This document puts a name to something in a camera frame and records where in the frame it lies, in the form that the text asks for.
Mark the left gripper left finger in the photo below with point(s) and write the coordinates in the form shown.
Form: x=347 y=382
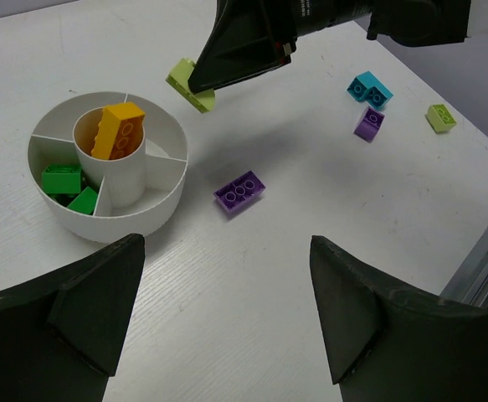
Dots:
x=62 y=333

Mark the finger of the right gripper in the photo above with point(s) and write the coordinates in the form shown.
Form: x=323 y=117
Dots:
x=248 y=39

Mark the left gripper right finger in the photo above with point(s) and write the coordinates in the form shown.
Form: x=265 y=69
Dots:
x=387 y=340

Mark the cyan lego brick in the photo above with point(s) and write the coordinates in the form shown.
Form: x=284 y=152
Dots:
x=367 y=87

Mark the dark green 2x2 lego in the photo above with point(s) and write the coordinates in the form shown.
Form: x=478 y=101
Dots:
x=85 y=202

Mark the purple curved lego brick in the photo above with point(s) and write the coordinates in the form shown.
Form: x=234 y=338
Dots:
x=369 y=124

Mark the purple 2x4 lego brick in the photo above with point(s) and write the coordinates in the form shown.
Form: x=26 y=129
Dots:
x=240 y=192

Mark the orange 2x4 lego brick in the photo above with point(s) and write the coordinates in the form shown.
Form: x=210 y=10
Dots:
x=120 y=131

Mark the green curved lego brick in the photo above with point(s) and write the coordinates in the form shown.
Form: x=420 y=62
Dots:
x=62 y=179

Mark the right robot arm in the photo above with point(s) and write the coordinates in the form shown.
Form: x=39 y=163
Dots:
x=411 y=23

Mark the white round divided container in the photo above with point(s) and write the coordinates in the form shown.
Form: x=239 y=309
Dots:
x=136 y=194

